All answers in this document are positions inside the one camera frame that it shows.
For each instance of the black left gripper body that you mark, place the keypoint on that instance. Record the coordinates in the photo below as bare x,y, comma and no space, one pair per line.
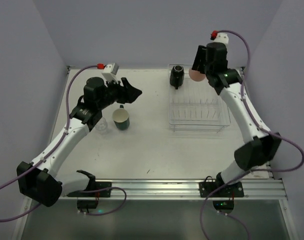
121,92

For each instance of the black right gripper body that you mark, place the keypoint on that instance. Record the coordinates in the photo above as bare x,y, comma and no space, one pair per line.
199,60

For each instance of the pink plastic cup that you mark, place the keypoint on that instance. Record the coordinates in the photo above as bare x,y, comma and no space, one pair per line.
196,75

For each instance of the teal mug white inside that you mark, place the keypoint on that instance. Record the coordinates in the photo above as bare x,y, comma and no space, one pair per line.
121,118

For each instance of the black metal mug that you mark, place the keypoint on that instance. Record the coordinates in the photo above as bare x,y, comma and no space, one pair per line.
176,77

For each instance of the clear faceted glass cup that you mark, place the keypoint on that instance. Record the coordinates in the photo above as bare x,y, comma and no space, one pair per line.
102,126

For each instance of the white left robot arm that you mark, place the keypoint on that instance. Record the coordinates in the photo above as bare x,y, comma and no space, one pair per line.
80,122

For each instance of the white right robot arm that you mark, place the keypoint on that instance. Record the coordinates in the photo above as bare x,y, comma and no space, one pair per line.
259,146

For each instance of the left black controller box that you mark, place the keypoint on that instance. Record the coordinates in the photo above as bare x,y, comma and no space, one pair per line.
86,205

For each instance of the black controller box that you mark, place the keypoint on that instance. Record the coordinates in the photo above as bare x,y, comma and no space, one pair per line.
225,206
86,205

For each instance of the right black controller box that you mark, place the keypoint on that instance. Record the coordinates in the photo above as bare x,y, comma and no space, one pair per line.
225,206

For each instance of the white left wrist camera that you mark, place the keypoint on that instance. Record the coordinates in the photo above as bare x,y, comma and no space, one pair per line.
110,72

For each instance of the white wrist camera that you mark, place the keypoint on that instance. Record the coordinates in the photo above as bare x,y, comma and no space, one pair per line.
221,37
110,72

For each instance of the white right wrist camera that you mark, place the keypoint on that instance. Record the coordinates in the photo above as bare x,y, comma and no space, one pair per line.
221,37

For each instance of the clear wire dish rack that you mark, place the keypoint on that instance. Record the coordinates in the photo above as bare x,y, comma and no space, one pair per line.
195,106

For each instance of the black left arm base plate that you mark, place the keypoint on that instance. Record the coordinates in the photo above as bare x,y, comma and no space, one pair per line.
96,185

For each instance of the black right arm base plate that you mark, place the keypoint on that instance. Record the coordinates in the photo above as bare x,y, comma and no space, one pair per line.
234,190

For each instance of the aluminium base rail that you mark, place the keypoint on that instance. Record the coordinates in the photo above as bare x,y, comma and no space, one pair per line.
154,188

